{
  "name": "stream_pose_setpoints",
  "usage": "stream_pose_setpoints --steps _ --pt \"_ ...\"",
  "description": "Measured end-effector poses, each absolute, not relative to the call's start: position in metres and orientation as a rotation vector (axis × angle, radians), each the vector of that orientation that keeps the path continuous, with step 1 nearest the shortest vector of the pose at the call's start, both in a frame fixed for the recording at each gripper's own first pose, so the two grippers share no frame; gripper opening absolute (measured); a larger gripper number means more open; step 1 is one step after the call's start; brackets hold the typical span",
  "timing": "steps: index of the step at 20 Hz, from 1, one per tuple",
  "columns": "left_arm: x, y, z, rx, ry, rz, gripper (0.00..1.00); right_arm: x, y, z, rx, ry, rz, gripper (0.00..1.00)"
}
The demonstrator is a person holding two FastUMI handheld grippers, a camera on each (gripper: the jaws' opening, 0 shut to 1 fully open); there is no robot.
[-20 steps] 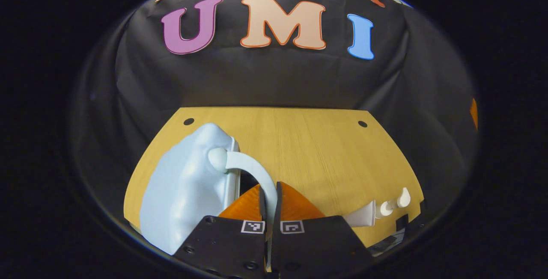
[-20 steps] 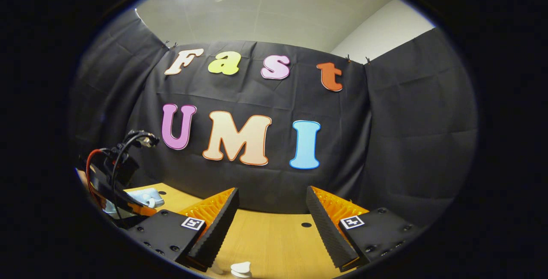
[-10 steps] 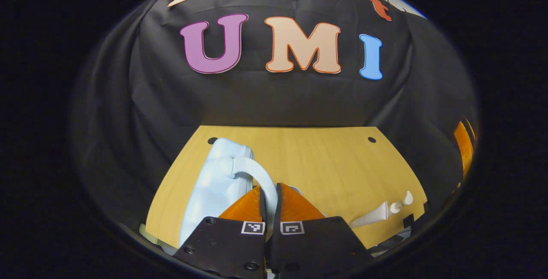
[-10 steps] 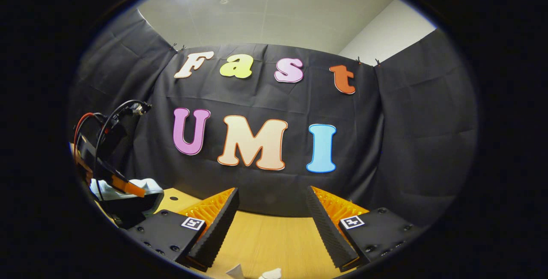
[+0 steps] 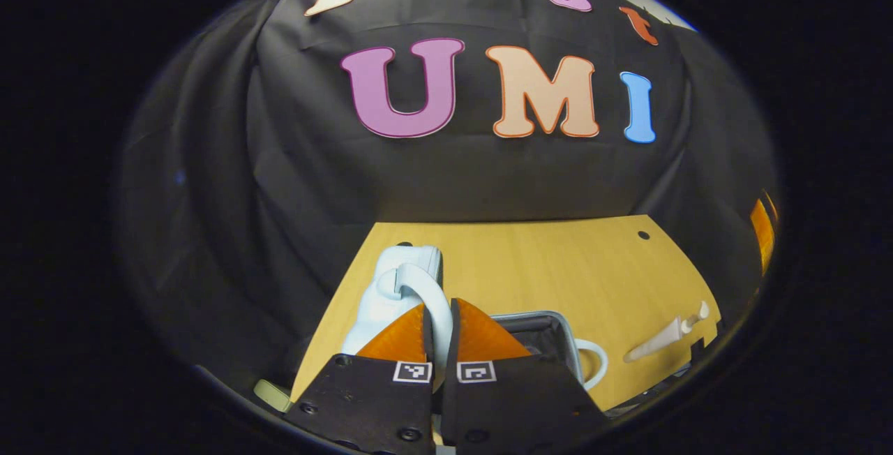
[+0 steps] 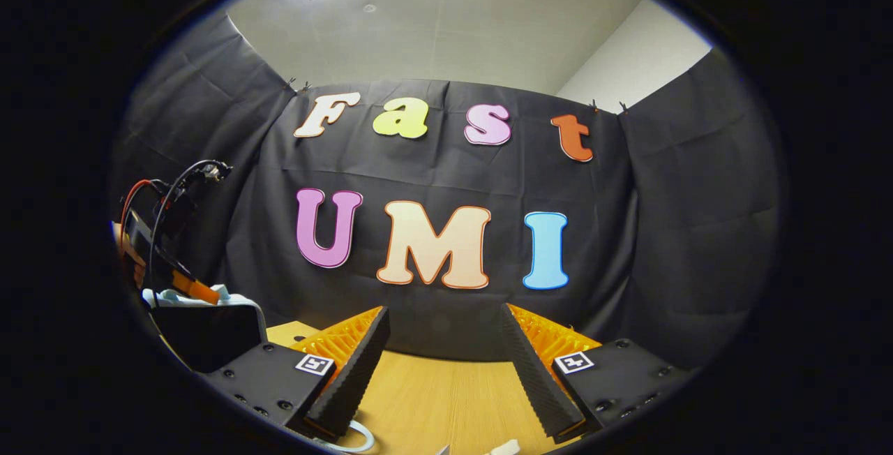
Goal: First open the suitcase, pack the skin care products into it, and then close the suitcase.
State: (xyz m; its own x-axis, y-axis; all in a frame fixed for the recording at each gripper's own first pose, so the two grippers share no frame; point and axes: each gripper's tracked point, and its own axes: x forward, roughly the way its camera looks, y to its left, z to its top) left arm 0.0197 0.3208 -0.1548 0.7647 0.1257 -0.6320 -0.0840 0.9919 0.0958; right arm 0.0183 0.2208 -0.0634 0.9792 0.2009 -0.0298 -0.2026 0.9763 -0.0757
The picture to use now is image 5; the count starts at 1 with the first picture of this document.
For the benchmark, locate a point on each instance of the black backdrop cloth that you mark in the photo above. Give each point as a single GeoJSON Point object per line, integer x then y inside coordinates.
{"type": "Point", "coordinates": [488, 176]}

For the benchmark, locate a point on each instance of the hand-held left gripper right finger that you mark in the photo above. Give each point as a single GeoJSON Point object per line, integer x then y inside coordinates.
{"type": "Point", "coordinates": [516, 403]}

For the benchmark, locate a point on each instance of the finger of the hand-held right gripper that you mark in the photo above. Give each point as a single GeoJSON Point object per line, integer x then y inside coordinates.
{"type": "Point", "coordinates": [762, 232]}

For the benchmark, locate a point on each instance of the pale blue suitcase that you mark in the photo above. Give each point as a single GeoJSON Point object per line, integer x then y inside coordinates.
{"type": "Point", "coordinates": [391, 294]}

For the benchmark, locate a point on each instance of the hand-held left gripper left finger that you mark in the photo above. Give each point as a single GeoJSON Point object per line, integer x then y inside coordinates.
{"type": "Point", "coordinates": [370, 399]}

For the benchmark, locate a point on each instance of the white pump bottle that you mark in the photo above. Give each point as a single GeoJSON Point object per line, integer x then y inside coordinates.
{"type": "Point", "coordinates": [656, 342]}

